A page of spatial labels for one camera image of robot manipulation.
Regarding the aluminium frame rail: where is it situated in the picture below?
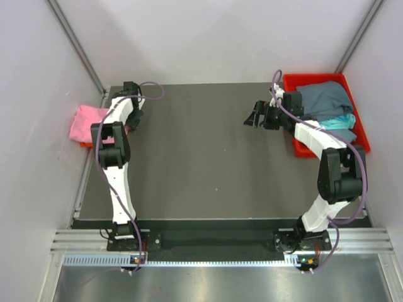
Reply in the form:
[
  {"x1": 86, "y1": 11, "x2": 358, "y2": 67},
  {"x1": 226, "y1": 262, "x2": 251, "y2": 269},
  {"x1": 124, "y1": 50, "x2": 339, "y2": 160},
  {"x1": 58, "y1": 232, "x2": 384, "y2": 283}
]
[{"x1": 50, "y1": 228, "x2": 394, "y2": 254}]

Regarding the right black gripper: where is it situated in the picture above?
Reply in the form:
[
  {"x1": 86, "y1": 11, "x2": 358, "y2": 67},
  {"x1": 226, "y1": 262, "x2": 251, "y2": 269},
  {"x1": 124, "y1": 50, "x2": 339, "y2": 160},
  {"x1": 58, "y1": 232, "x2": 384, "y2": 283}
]
[{"x1": 244, "y1": 101, "x2": 288, "y2": 130}]

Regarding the grey slotted cable duct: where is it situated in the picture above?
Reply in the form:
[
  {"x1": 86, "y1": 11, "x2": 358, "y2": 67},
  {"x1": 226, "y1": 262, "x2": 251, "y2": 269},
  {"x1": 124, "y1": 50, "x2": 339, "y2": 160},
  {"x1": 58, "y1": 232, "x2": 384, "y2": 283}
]
[{"x1": 64, "y1": 254, "x2": 301, "y2": 267}]

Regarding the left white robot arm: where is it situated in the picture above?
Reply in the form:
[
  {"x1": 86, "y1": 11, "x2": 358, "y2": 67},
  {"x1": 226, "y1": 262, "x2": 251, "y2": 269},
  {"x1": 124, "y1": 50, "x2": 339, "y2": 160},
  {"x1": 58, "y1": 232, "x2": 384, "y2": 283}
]
[{"x1": 90, "y1": 82, "x2": 145, "y2": 253}]

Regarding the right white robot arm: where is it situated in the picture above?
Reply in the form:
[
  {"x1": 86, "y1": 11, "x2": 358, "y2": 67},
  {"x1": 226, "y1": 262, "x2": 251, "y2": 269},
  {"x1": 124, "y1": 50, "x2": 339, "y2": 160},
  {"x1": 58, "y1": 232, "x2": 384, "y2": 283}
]
[{"x1": 244, "y1": 89, "x2": 368, "y2": 254}]

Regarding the grey-blue t-shirt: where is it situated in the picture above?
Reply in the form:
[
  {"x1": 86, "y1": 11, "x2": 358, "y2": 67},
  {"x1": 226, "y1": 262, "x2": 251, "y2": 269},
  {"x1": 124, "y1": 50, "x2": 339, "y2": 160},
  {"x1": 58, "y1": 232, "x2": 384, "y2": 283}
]
[{"x1": 297, "y1": 81, "x2": 356, "y2": 143}]

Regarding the left corner aluminium post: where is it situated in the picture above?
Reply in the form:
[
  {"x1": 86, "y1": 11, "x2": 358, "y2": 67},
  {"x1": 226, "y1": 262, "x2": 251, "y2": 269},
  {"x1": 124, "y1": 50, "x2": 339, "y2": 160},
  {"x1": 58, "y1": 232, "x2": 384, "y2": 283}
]
[{"x1": 45, "y1": 0, "x2": 106, "y2": 94}]

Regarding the folded orange t-shirt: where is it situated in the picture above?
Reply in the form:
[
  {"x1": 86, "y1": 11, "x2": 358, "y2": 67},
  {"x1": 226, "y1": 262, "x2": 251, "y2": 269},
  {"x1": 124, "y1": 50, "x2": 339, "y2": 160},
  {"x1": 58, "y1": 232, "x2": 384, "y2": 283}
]
[{"x1": 79, "y1": 142, "x2": 93, "y2": 148}]

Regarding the pink t-shirt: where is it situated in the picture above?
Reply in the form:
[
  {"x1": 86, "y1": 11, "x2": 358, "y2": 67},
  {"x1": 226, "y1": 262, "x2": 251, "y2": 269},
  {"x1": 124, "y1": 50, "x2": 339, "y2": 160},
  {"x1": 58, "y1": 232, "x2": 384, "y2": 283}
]
[{"x1": 69, "y1": 101, "x2": 133, "y2": 145}]

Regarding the red plastic bin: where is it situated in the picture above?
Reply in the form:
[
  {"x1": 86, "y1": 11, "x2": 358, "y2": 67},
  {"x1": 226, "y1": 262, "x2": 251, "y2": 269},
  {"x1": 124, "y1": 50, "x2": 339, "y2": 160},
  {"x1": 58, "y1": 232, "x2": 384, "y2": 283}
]
[{"x1": 283, "y1": 73, "x2": 370, "y2": 153}]

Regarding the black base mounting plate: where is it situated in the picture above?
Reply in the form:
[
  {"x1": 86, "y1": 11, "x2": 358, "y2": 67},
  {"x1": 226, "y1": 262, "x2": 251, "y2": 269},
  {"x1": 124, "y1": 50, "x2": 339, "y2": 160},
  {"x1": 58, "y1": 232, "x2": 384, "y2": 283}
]
[{"x1": 105, "y1": 219, "x2": 332, "y2": 262}]

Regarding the right corner aluminium post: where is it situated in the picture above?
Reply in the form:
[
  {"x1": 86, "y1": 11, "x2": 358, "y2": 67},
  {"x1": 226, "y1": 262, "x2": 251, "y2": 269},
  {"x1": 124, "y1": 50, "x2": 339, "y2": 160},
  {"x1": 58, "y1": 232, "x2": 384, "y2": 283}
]
[{"x1": 334, "y1": 0, "x2": 385, "y2": 74}]

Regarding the corner aluminium post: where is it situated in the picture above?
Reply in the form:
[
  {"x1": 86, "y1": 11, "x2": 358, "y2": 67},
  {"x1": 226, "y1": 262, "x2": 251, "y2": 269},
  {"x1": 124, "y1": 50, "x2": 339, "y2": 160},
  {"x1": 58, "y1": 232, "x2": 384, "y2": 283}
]
[
  {"x1": 334, "y1": 0, "x2": 385, "y2": 74},
  {"x1": 45, "y1": 0, "x2": 106, "y2": 94}
]

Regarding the teal t-shirt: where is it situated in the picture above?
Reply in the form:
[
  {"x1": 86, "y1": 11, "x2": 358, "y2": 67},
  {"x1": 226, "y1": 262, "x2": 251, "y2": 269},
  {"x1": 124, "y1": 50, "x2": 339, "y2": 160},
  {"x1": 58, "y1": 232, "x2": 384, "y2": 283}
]
[{"x1": 319, "y1": 113, "x2": 356, "y2": 130}]

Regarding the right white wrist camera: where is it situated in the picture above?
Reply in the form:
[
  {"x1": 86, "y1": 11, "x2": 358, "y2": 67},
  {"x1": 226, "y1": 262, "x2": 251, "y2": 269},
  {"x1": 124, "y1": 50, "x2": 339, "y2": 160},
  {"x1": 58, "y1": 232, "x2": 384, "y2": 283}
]
[{"x1": 270, "y1": 82, "x2": 284, "y2": 100}]

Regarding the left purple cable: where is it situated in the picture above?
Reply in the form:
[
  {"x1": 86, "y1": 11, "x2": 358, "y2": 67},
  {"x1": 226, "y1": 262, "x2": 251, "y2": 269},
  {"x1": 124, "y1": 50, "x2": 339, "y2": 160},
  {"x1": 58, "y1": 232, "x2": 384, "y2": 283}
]
[{"x1": 94, "y1": 81, "x2": 166, "y2": 274}]

